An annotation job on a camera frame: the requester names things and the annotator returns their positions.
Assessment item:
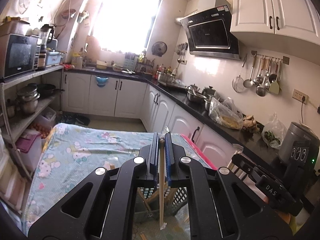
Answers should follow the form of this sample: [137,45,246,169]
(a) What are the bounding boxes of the bag of green vegetables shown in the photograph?
[261,113,287,150]

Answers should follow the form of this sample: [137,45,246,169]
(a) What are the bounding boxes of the stacked steel pots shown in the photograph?
[17,84,40,114]

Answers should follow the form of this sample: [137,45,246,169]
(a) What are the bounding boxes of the bamboo chopsticks pair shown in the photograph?
[158,139,166,230]

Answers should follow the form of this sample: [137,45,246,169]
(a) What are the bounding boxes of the round wall fan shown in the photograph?
[151,41,168,57]

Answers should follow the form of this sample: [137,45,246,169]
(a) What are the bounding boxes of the black range hood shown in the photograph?
[180,0,241,60]

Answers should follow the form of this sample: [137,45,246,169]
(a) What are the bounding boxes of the plastic bag of food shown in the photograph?
[209,98,243,130]

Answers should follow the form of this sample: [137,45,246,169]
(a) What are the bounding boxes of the hanging metal ladle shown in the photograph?
[243,54,257,88]

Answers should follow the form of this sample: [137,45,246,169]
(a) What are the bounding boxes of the grey air fryer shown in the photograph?
[278,122,319,182]

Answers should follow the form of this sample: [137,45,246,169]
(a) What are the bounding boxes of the black blender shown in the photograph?
[40,24,55,52]

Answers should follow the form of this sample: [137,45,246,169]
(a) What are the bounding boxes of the steel pot on counter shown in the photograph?
[187,85,207,103]

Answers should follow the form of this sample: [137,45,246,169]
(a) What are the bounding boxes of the black microwave oven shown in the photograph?
[1,34,38,80]

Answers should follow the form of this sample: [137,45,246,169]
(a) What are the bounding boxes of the wall power socket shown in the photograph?
[292,89,309,104]

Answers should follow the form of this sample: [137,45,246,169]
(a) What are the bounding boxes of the white upper cabinet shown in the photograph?
[231,0,319,44]

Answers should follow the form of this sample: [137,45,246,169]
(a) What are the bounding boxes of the cartoon cat tablecloth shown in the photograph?
[21,122,201,240]

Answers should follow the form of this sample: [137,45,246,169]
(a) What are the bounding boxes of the dark green utensil basket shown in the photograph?
[134,186,189,223]

